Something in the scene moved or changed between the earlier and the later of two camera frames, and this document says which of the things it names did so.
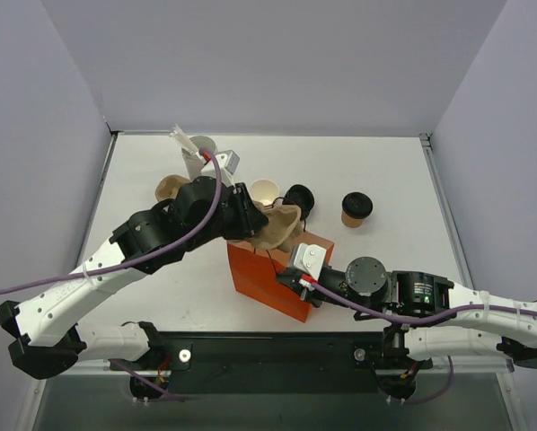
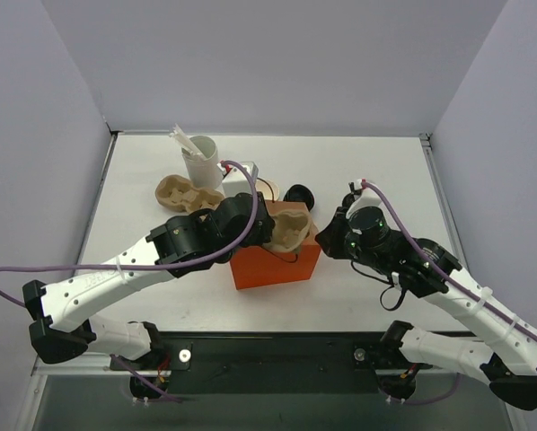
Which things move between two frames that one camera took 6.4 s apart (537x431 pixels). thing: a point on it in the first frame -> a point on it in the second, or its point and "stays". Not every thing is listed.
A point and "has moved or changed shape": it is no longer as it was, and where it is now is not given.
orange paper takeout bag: x=255 y=269 has moved or changed shape
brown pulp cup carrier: x=284 y=224 has moved or changed shape
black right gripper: x=293 y=280 -> x=333 y=235
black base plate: x=224 y=364 stays
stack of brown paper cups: x=264 y=190 stays
